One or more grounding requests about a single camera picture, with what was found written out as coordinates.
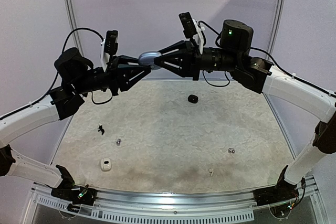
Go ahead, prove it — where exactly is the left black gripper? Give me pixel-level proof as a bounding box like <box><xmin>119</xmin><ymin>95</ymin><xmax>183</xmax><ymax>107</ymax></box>
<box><xmin>73</xmin><ymin>55</ymin><xmax>151</xmax><ymax>95</ymax></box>

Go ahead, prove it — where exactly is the purple earbud charging case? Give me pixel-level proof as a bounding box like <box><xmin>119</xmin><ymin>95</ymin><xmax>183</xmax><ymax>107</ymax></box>
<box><xmin>138</xmin><ymin>51</ymin><xmax>162</xmax><ymax>70</ymax></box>

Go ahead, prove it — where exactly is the black earbud charging case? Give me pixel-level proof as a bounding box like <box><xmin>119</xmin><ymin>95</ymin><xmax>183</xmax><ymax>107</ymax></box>
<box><xmin>187</xmin><ymin>94</ymin><xmax>198</xmax><ymax>104</ymax></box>

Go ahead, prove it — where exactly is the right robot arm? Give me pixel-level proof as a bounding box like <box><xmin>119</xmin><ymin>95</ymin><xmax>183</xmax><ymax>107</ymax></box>
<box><xmin>154</xmin><ymin>18</ymin><xmax>335</xmax><ymax>201</ymax></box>

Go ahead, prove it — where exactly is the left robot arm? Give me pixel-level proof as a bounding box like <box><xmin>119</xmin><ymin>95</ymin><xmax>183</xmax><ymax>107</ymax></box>
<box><xmin>1</xmin><ymin>47</ymin><xmax>152</xmax><ymax>200</ymax></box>

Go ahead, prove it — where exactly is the white earbud charging case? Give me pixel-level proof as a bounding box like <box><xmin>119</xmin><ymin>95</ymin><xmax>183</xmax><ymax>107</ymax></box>
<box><xmin>100</xmin><ymin>158</ymin><xmax>112</xmax><ymax>172</ymax></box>

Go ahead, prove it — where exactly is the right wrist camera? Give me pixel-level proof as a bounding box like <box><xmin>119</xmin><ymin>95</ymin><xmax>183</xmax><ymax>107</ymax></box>
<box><xmin>179</xmin><ymin>12</ymin><xmax>206</xmax><ymax>55</ymax></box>

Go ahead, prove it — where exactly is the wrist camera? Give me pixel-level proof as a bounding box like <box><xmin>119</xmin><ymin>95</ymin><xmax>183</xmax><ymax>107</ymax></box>
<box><xmin>100</xmin><ymin>30</ymin><xmax>119</xmax><ymax>71</ymax></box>
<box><xmin>179</xmin><ymin>12</ymin><xmax>206</xmax><ymax>55</ymax></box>

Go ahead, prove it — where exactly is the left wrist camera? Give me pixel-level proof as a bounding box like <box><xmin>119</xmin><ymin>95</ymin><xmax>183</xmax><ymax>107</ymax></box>
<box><xmin>100</xmin><ymin>30</ymin><xmax>119</xmax><ymax>71</ymax></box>

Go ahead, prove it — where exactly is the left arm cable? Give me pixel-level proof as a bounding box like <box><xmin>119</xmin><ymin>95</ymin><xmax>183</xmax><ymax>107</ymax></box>
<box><xmin>34</xmin><ymin>27</ymin><xmax>113</xmax><ymax>105</ymax></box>

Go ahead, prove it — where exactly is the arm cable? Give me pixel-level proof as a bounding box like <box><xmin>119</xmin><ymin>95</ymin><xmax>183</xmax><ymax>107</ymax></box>
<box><xmin>198</xmin><ymin>20</ymin><xmax>336</xmax><ymax>99</ymax></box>
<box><xmin>34</xmin><ymin>27</ymin><xmax>113</xmax><ymax>105</ymax></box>

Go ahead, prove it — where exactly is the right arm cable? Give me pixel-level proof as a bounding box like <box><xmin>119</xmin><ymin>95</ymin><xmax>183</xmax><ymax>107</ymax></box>
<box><xmin>198</xmin><ymin>20</ymin><xmax>336</xmax><ymax>99</ymax></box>

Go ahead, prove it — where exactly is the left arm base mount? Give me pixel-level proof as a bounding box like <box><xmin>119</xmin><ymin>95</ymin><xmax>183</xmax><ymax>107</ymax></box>
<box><xmin>51</xmin><ymin>165</ymin><xmax>97</xmax><ymax>206</ymax></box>

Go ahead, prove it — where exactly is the aluminium front rail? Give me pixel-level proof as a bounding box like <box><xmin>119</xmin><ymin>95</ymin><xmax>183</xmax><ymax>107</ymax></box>
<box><xmin>23</xmin><ymin>176</ymin><xmax>335</xmax><ymax>223</ymax></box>

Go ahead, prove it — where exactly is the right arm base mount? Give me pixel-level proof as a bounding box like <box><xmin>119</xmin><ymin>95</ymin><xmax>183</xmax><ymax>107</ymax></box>
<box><xmin>253</xmin><ymin>176</ymin><xmax>300</xmax><ymax>208</ymax></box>

